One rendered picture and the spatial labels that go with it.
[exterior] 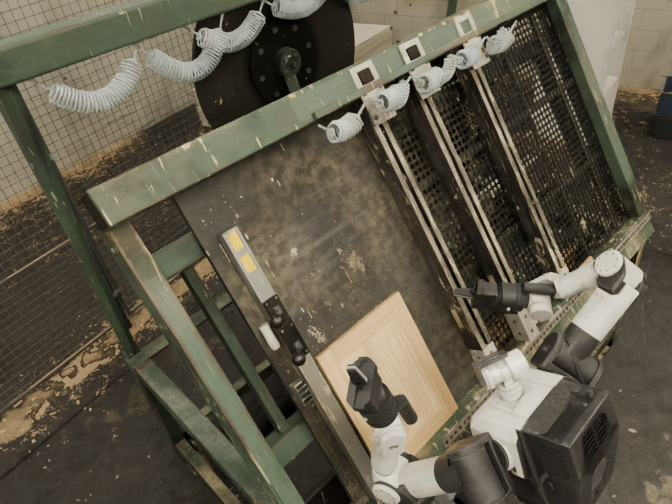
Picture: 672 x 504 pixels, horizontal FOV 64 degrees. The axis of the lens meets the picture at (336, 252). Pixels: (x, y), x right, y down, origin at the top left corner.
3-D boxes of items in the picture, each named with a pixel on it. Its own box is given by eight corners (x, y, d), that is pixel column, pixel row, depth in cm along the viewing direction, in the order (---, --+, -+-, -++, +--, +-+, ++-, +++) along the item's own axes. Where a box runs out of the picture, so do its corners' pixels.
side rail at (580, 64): (617, 220, 266) (640, 217, 257) (533, 8, 242) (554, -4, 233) (624, 212, 270) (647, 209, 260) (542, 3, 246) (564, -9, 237)
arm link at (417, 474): (412, 473, 155) (467, 462, 138) (396, 515, 146) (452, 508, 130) (383, 448, 153) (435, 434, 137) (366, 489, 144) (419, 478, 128)
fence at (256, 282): (370, 498, 168) (377, 502, 165) (216, 236, 148) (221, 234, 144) (380, 486, 171) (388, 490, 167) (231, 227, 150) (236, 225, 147)
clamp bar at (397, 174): (478, 380, 197) (533, 389, 177) (330, 81, 172) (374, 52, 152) (494, 363, 202) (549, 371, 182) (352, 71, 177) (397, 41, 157)
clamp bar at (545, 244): (552, 301, 224) (607, 301, 203) (433, 32, 198) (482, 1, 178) (564, 288, 229) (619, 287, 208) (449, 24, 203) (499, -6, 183)
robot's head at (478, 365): (520, 381, 133) (509, 355, 132) (489, 396, 133) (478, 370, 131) (509, 371, 139) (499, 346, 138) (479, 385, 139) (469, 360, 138)
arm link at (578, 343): (614, 350, 142) (582, 390, 145) (601, 341, 151) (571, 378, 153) (577, 326, 143) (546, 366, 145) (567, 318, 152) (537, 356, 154)
